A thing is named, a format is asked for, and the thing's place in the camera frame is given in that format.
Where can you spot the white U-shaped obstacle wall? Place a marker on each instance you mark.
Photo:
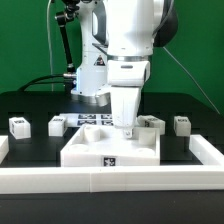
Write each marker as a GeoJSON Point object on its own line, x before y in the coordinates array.
{"type": "Point", "coordinates": [66, 180]}

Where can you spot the white marker base plate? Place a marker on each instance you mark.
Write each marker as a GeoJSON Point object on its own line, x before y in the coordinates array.
{"type": "Point", "coordinates": [78, 119]}

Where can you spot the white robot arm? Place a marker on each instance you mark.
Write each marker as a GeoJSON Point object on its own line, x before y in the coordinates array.
{"type": "Point", "coordinates": [118, 38]}

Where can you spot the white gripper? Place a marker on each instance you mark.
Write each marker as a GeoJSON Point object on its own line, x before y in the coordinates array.
{"type": "Point", "coordinates": [126, 80]}

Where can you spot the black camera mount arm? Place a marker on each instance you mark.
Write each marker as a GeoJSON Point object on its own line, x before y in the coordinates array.
{"type": "Point", "coordinates": [66, 36]}

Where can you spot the white square table top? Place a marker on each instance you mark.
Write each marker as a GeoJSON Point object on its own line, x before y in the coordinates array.
{"type": "Point", "coordinates": [106, 146]}

